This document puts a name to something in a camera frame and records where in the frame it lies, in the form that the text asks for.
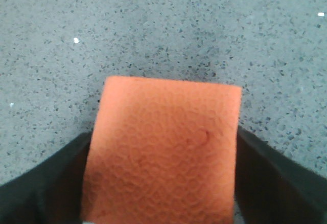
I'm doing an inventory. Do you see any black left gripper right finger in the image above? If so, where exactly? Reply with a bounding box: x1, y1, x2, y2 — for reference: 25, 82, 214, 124
235, 127, 326, 223

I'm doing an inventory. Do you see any orange foam cube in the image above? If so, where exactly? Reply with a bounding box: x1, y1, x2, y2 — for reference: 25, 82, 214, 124
81, 76, 242, 223

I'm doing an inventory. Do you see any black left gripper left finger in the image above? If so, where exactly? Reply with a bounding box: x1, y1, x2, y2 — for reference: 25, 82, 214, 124
1, 132, 92, 223

